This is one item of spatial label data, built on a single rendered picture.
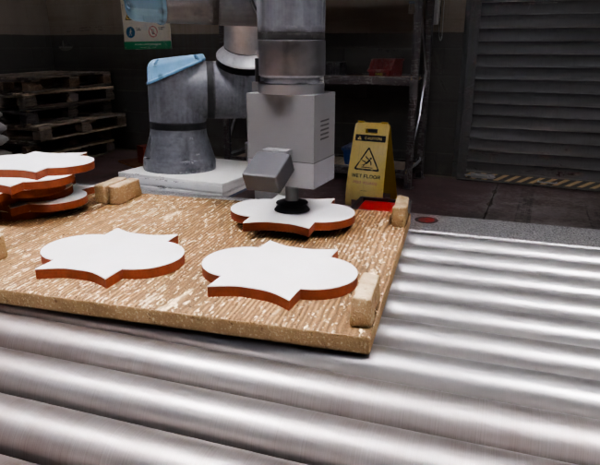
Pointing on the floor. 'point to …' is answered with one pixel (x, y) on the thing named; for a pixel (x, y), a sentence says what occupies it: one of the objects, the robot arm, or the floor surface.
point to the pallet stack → (54, 112)
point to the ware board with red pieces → (136, 158)
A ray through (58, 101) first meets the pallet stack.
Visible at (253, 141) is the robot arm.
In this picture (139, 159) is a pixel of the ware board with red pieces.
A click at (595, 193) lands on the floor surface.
